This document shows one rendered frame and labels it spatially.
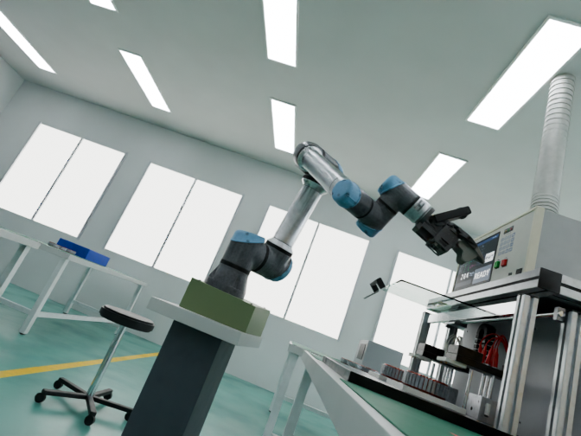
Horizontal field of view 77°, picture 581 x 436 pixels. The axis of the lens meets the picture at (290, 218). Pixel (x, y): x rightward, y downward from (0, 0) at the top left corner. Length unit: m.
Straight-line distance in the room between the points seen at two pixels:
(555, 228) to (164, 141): 6.38
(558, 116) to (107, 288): 5.92
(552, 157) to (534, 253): 2.06
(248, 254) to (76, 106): 6.90
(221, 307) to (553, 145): 2.59
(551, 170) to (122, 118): 6.47
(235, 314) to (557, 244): 0.92
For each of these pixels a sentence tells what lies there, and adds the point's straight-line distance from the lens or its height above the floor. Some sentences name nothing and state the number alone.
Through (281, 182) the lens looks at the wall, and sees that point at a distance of 6.24.
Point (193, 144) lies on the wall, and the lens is 6.79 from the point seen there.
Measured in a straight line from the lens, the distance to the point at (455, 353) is 1.08.
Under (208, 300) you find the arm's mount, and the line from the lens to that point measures 1.28.
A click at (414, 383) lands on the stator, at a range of 1.02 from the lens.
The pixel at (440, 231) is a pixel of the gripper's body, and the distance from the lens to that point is 1.14.
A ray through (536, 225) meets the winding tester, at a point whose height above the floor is 1.26.
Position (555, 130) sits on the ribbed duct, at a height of 2.76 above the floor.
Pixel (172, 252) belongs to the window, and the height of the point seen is 1.32.
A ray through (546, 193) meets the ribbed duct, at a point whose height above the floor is 2.22.
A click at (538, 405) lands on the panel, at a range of 1.15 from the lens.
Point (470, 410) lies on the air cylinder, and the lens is 1.12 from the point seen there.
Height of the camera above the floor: 0.79
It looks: 17 degrees up
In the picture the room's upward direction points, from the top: 22 degrees clockwise
